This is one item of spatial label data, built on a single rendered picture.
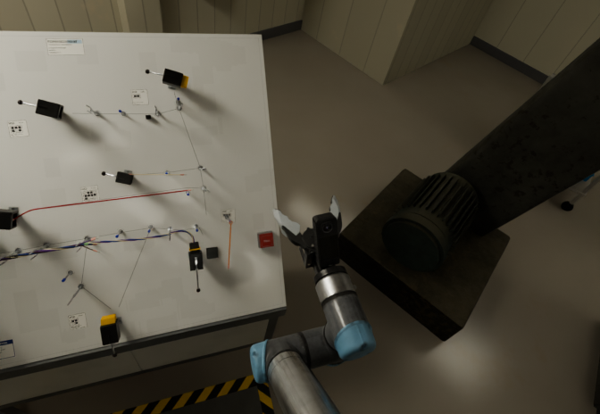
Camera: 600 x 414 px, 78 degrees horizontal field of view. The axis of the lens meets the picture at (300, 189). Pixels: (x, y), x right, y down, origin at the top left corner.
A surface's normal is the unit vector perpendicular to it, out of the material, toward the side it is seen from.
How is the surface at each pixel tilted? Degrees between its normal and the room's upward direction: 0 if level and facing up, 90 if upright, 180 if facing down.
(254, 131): 45
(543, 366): 0
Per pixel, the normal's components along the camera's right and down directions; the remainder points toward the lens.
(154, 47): 0.32, 0.09
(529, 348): 0.16, -0.64
